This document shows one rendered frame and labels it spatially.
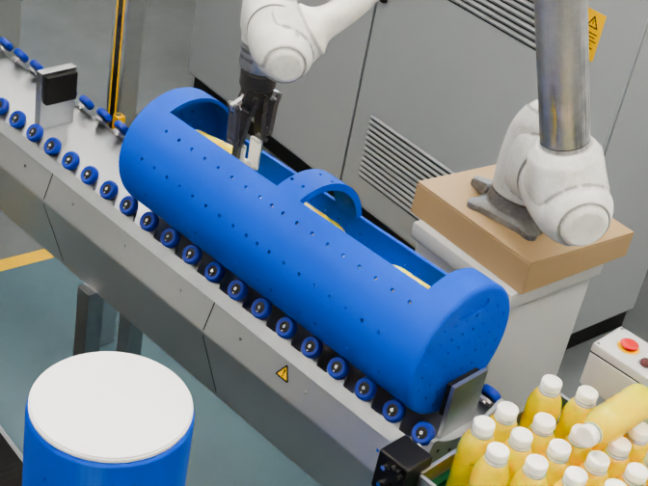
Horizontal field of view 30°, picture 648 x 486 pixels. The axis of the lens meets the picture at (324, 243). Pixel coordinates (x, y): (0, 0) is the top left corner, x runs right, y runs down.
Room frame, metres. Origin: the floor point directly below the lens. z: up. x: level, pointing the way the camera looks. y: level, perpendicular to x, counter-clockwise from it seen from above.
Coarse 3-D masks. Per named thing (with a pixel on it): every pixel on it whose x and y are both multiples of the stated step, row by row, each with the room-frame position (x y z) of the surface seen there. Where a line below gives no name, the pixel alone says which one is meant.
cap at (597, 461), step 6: (594, 450) 1.63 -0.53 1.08; (588, 456) 1.61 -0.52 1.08; (594, 456) 1.61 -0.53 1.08; (600, 456) 1.62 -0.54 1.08; (606, 456) 1.62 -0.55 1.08; (588, 462) 1.60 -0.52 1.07; (594, 462) 1.60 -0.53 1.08; (600, 462) 1.60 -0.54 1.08; (606, 462) 1.60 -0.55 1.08; (588, 468) 1.60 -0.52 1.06; (594, 468) 1.59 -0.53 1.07; (600, 468) 1.59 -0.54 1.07; (606, 468) 1.60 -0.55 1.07
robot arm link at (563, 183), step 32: (544, 0) 2.16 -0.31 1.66; (576, 0) 2.15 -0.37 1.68; (544, 32) 2.16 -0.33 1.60; (576, 32) 2.16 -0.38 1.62; (544, 64) 2.17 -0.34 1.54; (576, 64) 2.16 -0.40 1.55; (544, 96) 2.18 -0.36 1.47; (576, 96) 2.16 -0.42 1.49; (544, 128) 2.18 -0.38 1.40; (576, 128) 2.17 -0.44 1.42; (544, 160) 2.17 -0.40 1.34; (576, 160) 2.15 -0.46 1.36; (544, 192) 2.14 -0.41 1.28; (576, 192) 2.12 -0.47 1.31; (608, 192) 2.17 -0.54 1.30; (544, 224) 2.13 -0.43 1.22; (576, 224) 2.10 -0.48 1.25; (608, 224) 2.13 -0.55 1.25
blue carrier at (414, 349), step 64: (192, 128) 2.23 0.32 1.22; (128, 192) 2.28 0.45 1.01; (192, 192) 2.12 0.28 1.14; (256, 192) 2.06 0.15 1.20; (320, 192) 2.07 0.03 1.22; (256, 256) 1.98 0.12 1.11; (320, 256) 1.91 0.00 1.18; (384, 256) 2.12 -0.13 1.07; (320, 320) 1.86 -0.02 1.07; (384, 320) 1.78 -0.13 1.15; (448, 320) 1.76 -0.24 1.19; (384, 384) 1.76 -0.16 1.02
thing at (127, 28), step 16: (128, 0) 2.96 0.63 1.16; (144, 0) 3.00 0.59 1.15; (128, 16) 2.97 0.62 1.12; (144, 16) 3.01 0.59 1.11; (128, 32) 2.97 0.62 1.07; (112, 48) 3.00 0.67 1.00; (128, 48) 2.97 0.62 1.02; (112, 64) 2.99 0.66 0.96; (128, 64) 2.98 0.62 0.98; (112, 80) 2.99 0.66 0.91; (128, 80) 2.98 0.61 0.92; (112, 96) 2.98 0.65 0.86; (128, 96) 2.98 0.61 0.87; (112, 112) 2.98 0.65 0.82; (128, 112) 2.99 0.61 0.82; (112, 320) 2.99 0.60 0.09; (112, 336) 3.00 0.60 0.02
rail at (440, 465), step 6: (522, 408) 1.83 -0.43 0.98; (444, 456) 1.65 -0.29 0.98; (450, 456) 1.66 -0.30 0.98; (438, 462) 1.63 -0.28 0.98; (444, 462) 1.64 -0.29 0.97; (450, 462) 1.66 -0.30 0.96; (426, 468) 1.61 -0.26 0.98; (432, 468) 1.62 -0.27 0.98; (438, 468) 1.63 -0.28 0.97; (444, 468) 1.65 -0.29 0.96; (420, 474) 1.60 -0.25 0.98; (426, 474) 1.61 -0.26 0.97; (432, 474) 1.62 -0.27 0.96
